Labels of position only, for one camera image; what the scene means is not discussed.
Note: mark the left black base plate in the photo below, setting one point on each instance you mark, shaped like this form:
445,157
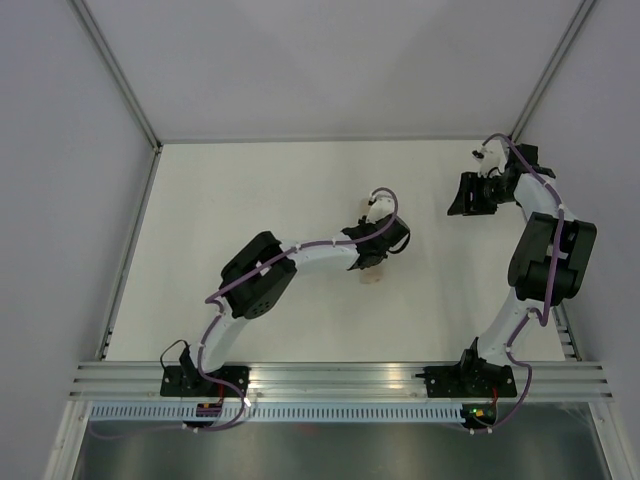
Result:
231,381

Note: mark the beige cloth napkin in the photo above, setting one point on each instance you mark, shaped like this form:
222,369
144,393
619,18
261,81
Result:
372,275

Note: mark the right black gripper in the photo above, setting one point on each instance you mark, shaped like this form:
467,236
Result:
470,183

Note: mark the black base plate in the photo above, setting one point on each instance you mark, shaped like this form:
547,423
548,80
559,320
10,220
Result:
231,381
453,382

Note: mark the left aluminium frame post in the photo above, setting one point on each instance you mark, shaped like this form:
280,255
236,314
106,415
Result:
94,33

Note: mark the aluminium front rail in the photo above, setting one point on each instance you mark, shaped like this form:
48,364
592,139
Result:
562,381

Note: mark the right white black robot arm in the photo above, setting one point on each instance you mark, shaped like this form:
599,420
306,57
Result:
548,265

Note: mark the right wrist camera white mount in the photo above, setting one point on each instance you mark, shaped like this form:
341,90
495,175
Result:
491,159

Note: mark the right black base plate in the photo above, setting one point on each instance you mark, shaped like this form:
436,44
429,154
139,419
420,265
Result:
453,382

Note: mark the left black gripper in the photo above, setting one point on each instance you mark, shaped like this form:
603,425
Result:
364,226

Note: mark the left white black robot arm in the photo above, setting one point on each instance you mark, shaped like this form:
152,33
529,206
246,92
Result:
258,276

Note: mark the white slotted cable duct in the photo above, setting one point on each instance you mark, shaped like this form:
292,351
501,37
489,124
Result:
304,412

